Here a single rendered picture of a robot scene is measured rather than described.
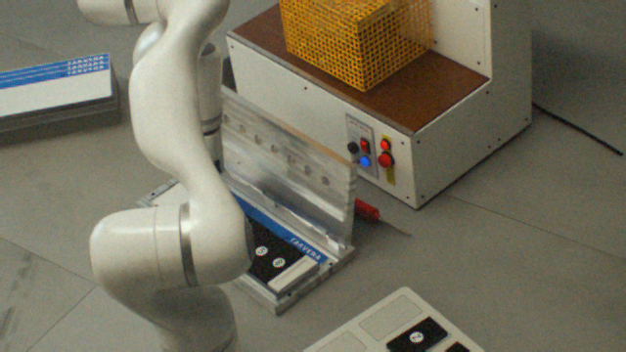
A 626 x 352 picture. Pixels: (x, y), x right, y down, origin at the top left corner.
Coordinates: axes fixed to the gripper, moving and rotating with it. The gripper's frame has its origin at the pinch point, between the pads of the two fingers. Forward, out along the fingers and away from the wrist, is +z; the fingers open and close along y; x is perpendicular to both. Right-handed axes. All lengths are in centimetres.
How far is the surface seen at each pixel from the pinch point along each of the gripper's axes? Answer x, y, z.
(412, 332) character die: 6, 52, 5
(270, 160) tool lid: 12.6, 6.0, -5.1
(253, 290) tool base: -5.7, 23.0, 7.8
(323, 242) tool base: 11.3, 23.4, 4.6
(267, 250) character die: 2.0, 17.8, 5.2
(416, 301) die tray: 12.8, 46.7, 5.3
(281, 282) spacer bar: -1.5, 25.9, 6.2
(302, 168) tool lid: 12.7, 15.4, -7.9
